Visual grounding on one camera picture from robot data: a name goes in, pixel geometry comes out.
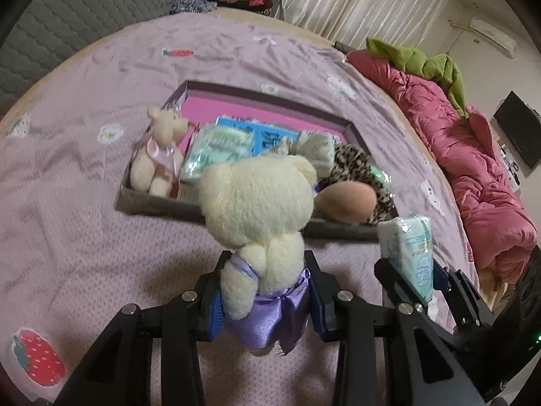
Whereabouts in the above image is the green sponge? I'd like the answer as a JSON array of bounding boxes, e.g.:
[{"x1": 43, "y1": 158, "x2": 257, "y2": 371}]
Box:
[{"x1": 370, "y1": 164, "x2": 392, "y2": 190}]

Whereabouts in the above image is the black wall television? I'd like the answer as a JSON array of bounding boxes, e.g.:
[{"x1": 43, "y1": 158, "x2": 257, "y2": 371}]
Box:
[{"x1": 494, "y1": 91, "x2": 541, "y2": 170}]

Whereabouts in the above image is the white air conditioner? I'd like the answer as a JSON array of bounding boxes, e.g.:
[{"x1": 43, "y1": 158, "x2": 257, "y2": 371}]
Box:
[{"x1": 469, "y1": 18, "x2": 517, "y2": 59}]

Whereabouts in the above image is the red pink comforter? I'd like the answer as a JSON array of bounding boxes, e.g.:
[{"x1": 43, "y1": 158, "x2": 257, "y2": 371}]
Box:
[{"x1": 347, "y1": 49, "x2": 537, "y2": 284}]

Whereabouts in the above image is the orange makeup sponge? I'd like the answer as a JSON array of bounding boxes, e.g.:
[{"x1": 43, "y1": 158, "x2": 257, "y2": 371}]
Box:
[{"x1": 314, "y1": 181, "x2": 377, "y2": 224}]

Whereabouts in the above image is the blue patterned cloth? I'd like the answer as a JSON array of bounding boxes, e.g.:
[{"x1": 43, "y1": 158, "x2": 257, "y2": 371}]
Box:
[{"x1": 170, "y1": 0, "x2": 217, "y2": 15}]

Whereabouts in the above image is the cream bear plush purple dress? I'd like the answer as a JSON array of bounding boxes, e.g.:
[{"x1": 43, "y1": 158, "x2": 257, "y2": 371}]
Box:
[{"x1": 198, "y1": 155, "x2": 316, "y2": 356}]

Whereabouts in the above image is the grey quilted headboard cover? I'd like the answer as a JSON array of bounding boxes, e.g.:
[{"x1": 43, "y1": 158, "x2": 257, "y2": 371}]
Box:
[{"x1": 1, "y1": 0, "x2": 176, "y2": 114}]

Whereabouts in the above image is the white yellow tissue pack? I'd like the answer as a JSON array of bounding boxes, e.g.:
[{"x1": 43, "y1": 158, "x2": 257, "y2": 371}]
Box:
[{"x1": 176, "y1": 131, "x2": 203, "y2": 204}]

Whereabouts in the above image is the white striped curtain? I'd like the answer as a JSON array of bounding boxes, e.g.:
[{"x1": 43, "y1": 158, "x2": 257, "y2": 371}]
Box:
[{"x1": 278, "y1": 0, "x2": 449, "y2": 49}]

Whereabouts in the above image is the pink blue book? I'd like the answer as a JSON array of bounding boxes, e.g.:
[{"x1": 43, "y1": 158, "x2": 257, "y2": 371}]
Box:
[{"x1": 176, "y1": 93, "x2": 349, "y2": 155}]

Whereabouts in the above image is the shallow dark cardboard box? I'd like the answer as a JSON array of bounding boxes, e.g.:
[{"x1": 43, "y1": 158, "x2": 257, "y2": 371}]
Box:
[{"x1": 115, "y1": 80, "x2": 401, "y2": 242}]

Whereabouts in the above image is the green garment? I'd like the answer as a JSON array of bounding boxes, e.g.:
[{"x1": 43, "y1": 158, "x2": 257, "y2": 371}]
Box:
[{"x1": 366, "y1": 38, "x2": 469, "y2": 119}]

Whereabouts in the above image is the leopard print scrunchie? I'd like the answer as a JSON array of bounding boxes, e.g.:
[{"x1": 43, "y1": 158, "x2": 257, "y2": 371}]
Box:
[{"x1": 317, "y1": 143, "x2": 396, "y2": 225}]

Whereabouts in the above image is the green tissue pack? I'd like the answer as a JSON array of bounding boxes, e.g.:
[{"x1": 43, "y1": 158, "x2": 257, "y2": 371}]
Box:
[
  {"x1": 180, "y1": 124, "x2": 255, "y2": 182},
  {"x1": 377, "y1": 213, "x2": 438, "y2": 321}
]

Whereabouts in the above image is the floral cream scrunchie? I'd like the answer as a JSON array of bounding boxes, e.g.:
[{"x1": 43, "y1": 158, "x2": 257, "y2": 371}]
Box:
[{"x1": 265, "y1": 130, "x2": 336, "y2": 179}]

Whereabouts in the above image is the beige mouse plush pink dress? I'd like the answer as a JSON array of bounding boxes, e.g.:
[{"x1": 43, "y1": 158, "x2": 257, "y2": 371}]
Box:
[{"x1": 129, "y1": 106, "x2": 190, "y2": 197}]

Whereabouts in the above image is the pink patterned bedsheet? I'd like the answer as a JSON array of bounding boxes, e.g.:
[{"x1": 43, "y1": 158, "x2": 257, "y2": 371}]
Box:
[{"x1": 1, "y1": 14, "x2": 478, "y2": 400}]

